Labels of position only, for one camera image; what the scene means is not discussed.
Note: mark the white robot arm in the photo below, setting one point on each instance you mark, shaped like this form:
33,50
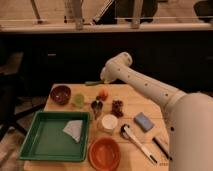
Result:
188,116

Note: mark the white folded cloth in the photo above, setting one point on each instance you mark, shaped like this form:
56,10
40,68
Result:
73,128

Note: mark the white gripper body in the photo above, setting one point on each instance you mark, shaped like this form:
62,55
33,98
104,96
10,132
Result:
106,77

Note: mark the orange carrot toy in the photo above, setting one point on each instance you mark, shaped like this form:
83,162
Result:
103,94

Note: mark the green cup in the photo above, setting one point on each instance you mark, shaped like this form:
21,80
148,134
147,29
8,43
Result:
78,100

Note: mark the orange bowl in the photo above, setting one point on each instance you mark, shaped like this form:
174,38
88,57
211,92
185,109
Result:
104,154

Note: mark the black chair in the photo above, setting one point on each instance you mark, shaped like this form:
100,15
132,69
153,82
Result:
10,64

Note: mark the wooden brush block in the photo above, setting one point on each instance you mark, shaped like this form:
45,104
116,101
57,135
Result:
163,146

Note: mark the purple bowl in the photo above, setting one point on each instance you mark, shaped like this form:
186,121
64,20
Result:
60,94

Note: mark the white round container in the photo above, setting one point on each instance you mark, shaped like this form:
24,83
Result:
109,122

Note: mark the blue sponge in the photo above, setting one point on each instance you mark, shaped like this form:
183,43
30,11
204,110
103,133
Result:
143,122

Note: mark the dark red grapes toy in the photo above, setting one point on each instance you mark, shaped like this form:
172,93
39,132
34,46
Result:
117,106

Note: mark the green pepper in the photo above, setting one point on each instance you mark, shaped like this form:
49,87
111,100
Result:
93,83

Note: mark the white handled pizza cutter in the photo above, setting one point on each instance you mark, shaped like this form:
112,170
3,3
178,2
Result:
128,134

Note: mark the green plastic tray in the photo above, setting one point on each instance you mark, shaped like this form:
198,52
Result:
46,140

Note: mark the metal cup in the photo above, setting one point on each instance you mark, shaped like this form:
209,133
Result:
97,106

